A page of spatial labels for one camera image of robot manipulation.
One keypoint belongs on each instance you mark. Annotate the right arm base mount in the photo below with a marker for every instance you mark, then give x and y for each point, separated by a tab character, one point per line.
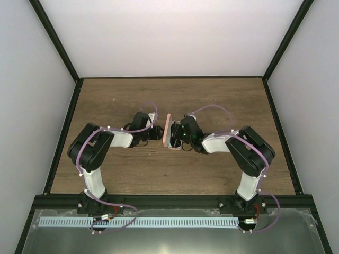
234	204

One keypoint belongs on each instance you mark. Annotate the light blue slotted strip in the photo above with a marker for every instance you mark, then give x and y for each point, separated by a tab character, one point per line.
142	222

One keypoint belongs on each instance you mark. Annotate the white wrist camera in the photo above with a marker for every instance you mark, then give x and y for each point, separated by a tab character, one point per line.
190	115
151	117

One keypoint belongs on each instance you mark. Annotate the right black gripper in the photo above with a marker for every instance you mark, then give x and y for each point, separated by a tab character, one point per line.
180	126

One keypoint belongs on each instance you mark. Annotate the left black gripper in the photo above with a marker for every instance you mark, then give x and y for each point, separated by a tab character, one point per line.
157	135

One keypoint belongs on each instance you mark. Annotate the black sunglasses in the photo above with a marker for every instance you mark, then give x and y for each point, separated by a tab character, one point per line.
175	135

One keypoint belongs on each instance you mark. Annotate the pink glasses case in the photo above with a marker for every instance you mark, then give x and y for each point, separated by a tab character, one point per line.
167	133

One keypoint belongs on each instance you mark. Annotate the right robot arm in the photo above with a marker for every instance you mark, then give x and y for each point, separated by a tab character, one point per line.
251	152

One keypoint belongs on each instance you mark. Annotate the grey metal front plate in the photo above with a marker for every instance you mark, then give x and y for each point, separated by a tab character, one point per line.
278	231

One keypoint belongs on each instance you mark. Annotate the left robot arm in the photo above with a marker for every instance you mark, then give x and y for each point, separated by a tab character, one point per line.
90	148

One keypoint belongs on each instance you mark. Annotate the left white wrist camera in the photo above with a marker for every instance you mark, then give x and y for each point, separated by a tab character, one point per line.
151	117

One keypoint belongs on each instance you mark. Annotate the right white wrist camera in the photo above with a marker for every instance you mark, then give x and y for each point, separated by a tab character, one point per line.
190	115

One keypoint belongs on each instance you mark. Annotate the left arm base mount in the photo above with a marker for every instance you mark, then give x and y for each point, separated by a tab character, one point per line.
89	206

